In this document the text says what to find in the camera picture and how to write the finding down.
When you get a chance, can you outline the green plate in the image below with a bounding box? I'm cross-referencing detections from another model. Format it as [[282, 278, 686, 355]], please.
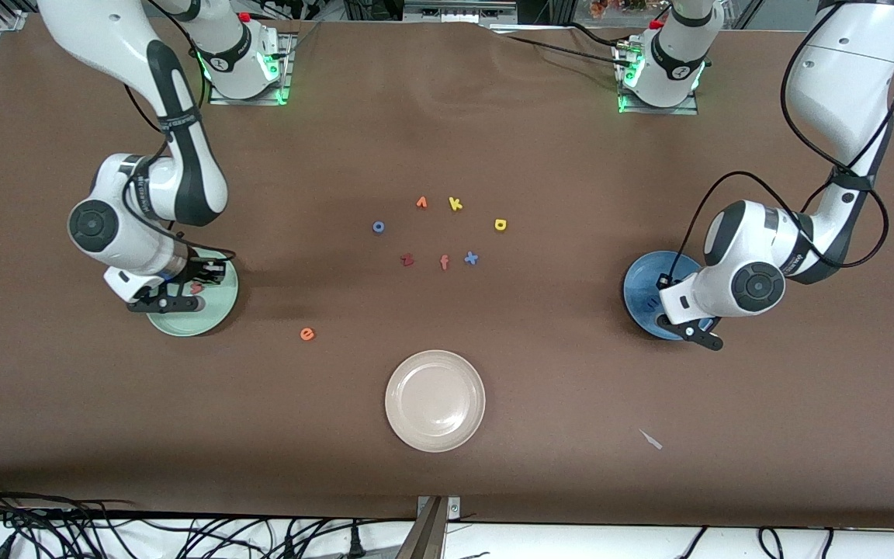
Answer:
[[146, 250, 240, 338]]

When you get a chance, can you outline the blue plate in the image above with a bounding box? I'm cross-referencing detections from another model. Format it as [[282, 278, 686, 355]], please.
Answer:
[[622, 251, 708, 340]]

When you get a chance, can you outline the brown table cover sheet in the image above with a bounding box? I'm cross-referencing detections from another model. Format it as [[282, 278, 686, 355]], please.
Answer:
[[0, 17, 894, 529]]

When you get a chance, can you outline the beige plate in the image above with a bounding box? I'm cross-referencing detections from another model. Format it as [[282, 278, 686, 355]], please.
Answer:
[[385, 350, 487, 453]]

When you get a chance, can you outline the grey metal box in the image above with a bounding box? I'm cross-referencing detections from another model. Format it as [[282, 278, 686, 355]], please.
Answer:
[[403, 0, 519, 21]]

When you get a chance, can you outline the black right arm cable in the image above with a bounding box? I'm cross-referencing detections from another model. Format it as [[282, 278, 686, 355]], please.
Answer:
[[123, 0, 238, 269]]

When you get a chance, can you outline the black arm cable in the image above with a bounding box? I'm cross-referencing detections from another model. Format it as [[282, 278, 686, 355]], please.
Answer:
[[668, 0, 894, 292], [123, 0, 238, 269]]

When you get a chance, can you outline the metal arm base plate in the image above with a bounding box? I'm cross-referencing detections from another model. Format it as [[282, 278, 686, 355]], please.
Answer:
[[614, 37, 701, 116], [209, 31, 293, 106]]

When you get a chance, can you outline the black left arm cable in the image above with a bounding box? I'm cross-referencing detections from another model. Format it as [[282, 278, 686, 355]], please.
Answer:
[[668, 0, 894, 292]]

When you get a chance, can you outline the tangled black cable bundle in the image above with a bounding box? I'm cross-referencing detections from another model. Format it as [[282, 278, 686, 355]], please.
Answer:
[[0, 477, 417, 559]]

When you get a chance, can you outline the thin black table cable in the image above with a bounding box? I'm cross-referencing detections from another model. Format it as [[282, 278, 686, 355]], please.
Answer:
[[494, 22, 630, 67]]

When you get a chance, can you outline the grey metal bracket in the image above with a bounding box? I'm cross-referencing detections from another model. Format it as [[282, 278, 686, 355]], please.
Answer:
[[396, 495, 462, 559]]

